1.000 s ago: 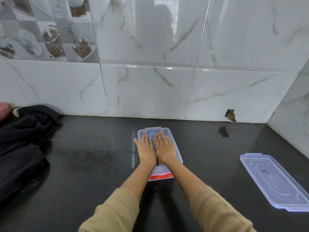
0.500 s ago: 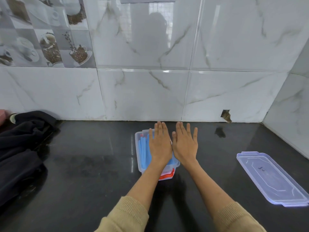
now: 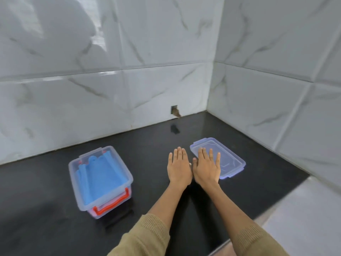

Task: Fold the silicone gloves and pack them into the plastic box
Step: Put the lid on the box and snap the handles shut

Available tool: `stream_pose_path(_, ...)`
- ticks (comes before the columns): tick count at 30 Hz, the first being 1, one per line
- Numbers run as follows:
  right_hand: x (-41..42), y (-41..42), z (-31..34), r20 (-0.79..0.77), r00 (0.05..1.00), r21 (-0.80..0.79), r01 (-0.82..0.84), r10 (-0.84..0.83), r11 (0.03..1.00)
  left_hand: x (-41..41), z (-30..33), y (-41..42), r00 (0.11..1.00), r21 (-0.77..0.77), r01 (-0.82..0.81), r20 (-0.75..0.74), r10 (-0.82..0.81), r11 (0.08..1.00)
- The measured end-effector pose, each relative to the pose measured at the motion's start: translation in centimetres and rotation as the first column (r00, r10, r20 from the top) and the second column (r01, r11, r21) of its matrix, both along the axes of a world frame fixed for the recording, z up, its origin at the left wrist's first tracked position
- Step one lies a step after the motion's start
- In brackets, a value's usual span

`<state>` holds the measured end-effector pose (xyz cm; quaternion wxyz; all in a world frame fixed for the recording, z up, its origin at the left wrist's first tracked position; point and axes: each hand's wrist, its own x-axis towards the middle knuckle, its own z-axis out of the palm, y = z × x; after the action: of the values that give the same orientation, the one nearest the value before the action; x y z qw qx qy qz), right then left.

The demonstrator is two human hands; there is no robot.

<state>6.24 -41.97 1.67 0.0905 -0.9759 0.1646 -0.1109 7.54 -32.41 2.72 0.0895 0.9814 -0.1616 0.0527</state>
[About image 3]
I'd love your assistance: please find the clear plastic box orange handle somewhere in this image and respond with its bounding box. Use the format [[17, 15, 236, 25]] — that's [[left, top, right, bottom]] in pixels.
[[68, 146, 134, 220]]

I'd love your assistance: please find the blue cloth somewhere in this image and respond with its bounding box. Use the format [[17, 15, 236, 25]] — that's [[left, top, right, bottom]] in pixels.
[[75, 150, 127, 206]]

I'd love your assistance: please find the person's left forearm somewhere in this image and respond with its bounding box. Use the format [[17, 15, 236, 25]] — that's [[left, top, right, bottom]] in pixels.
[[107, 182, 193, 256]]

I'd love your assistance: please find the person's left hand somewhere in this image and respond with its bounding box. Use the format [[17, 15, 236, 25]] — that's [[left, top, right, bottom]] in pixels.
[[167, 147, 193, 185]]

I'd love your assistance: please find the clear plastic box lid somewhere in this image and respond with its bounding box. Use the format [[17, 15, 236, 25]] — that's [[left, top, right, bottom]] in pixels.
[[190, 137, 246, 180]]

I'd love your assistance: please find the person's right forearm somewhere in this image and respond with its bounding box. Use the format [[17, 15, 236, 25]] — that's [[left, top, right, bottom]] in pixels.
[[197, 183, 290, 256]]

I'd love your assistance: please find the person's right hand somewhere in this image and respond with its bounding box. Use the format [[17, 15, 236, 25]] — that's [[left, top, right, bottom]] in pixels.
[[192, 148, 221, 186]]

